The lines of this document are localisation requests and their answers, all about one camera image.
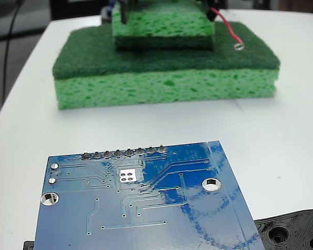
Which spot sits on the blue printed circuit board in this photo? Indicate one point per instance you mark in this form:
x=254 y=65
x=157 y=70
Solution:
x=145 y=221

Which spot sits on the small green scouring sponge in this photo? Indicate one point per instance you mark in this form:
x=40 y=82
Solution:
x=161 y=26

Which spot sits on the black plastic bracket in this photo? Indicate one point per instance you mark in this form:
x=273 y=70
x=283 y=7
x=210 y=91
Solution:
x=289 y=229

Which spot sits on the large green scouring sponge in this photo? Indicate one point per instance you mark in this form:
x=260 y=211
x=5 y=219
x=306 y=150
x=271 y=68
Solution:
x=158 y=86

